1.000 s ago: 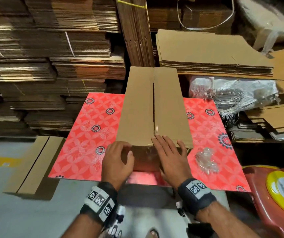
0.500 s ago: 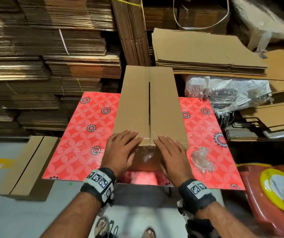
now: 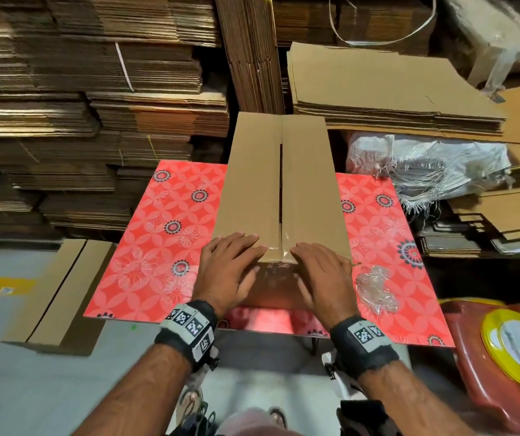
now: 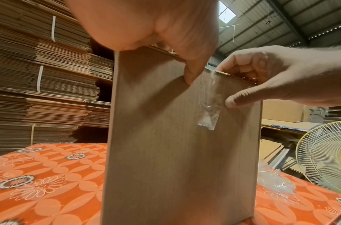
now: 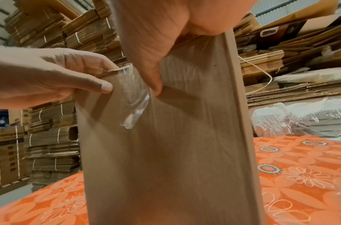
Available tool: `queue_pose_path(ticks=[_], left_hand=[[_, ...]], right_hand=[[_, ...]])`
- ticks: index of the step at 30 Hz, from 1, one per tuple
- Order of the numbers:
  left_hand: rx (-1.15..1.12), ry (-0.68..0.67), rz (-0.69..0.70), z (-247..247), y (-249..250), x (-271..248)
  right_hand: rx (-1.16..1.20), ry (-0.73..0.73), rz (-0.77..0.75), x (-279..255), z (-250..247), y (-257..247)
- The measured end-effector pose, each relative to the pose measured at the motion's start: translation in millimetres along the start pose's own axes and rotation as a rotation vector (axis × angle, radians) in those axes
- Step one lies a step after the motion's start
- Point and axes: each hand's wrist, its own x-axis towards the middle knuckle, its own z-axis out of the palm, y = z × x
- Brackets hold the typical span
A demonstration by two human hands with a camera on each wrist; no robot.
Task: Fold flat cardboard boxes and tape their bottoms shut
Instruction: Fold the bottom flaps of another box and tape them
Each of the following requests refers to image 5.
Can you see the person's left hand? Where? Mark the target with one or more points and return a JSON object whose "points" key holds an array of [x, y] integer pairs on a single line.
{"points": [[42, 74]]}

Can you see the person's right hand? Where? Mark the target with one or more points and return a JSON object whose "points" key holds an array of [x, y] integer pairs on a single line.
{"points": [[170, 26]]}

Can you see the wall of cardboard stacks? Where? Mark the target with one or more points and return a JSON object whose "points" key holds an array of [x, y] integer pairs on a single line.
{"points": [[54, 132]]}

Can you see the clear packing tape strip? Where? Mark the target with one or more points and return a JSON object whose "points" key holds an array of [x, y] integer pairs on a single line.
{"points": [[134, 99]]}

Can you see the large cardboard box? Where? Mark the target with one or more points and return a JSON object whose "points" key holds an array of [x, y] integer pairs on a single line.
{"points": [[176, 154]]}

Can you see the white woven sack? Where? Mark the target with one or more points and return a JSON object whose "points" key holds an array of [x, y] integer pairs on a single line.
{"points": [[304, 118]]}

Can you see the red patterned table cloth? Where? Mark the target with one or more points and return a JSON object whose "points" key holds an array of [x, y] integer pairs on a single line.
{"points": [[304, 176]]}

